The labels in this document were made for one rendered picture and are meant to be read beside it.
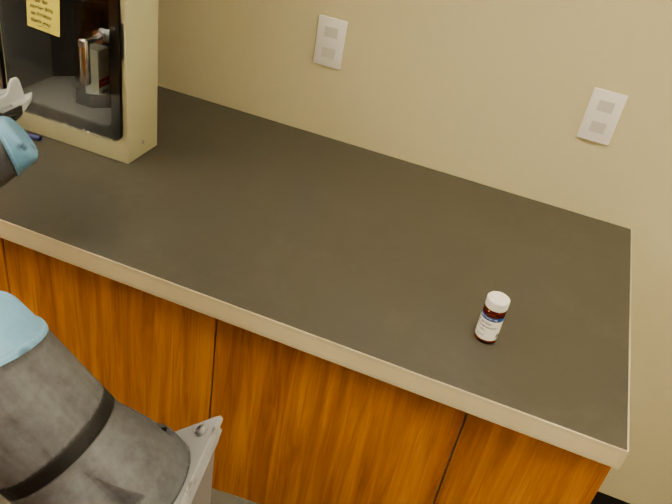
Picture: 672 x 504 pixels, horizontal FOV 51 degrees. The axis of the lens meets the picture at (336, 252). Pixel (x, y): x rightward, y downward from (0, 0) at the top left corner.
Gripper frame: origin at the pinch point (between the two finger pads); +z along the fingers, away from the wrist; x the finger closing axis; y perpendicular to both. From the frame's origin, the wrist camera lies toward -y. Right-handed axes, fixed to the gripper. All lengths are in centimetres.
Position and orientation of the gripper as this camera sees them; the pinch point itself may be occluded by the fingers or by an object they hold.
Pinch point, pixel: (19, 98)
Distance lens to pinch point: 132.3
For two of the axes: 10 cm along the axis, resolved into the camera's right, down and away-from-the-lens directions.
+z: 3.4, -4.9, 8.0
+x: -9.3, -3.2, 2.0
